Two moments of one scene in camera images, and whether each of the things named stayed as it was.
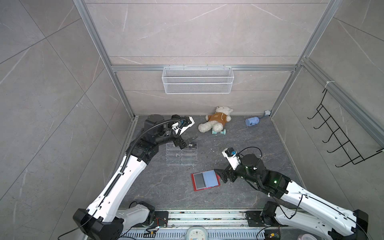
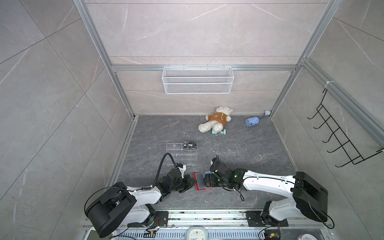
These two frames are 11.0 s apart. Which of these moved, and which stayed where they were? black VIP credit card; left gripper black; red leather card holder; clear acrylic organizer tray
Moved: left gripper black
Stayed: clear acrylic organizer tray; black VIP credit card; red leather card holder
